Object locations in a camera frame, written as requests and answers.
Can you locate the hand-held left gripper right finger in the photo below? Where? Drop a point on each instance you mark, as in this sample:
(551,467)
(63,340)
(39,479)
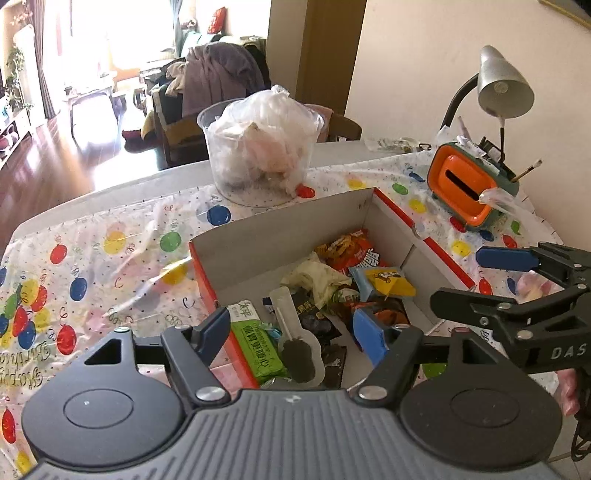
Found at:
(369,332)

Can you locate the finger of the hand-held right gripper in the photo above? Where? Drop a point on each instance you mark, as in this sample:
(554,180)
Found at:
(505,259)
(475,307)

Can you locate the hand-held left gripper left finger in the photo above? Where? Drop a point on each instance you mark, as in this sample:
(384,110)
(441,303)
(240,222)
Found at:
(214,334)

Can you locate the dark brown snack packet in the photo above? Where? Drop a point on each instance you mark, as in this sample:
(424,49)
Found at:
(390,314)

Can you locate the green white snack packet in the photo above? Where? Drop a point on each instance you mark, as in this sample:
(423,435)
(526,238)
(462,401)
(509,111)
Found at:
(258,346)

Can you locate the light blue snack packet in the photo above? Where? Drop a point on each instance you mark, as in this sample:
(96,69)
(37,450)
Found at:
(360,286)

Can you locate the black snack packet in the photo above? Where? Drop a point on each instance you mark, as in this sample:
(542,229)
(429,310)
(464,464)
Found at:
(318,323)

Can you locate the red white-lettered snack packet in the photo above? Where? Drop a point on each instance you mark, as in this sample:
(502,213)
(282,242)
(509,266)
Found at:
(369,261)

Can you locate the clear dark lollipop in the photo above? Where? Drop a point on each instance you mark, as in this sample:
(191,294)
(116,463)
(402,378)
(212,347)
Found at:
(300,357)

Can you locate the white yellow snack packet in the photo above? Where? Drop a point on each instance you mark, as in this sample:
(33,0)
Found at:
(318,277)

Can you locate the orange red chips packet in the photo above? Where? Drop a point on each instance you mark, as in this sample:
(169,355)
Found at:
(341,247)

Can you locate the white cardboard box red rim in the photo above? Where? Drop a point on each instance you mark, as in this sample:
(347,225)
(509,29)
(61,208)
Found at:
(286,240)

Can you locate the person's right hand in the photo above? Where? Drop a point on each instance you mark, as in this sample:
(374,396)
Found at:
(569,392)

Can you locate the pink plastic wrapper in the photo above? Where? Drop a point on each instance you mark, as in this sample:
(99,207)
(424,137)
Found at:
(535,284)

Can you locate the orange green desk organizer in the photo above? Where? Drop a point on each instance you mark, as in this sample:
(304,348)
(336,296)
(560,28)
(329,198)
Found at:
(461,184)

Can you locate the thin paint brush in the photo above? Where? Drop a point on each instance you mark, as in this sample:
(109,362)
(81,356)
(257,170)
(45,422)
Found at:
(526,170)

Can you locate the balloon print tablecloth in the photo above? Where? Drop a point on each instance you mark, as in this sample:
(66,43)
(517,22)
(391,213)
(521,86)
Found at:
(115,277)

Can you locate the grey desk lamp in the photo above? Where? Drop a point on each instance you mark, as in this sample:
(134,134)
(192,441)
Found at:
(503,87)

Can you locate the clear plastic container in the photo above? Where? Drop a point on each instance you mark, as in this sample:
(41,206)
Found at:
(217,157)

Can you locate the wooden chair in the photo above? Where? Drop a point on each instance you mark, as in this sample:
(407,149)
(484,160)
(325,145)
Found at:
(344,124)

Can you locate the white plastic bag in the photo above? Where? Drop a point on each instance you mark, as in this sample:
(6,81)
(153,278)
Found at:
(272,124)

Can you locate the gold framed picture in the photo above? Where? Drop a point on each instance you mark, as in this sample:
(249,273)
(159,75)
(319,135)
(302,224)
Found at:
(570,8)

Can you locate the purple grey clothing pile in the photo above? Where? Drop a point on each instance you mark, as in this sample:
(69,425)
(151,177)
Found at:
(221,74)

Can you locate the coffee table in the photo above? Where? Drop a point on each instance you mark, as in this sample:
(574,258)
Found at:
(92,97)

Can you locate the wooden TV cabinet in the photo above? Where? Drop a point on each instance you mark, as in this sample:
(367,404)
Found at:
(14,138)

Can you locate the teal sofa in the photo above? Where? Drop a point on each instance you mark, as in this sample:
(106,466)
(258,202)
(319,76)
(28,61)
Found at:
(191,41)

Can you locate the grey curtain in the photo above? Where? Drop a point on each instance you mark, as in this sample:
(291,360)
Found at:
(176,23)

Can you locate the red hanging ornament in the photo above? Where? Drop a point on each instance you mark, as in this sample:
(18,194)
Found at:
(217,19)

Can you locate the green potted plant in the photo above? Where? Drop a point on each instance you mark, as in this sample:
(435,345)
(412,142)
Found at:
(14,74)

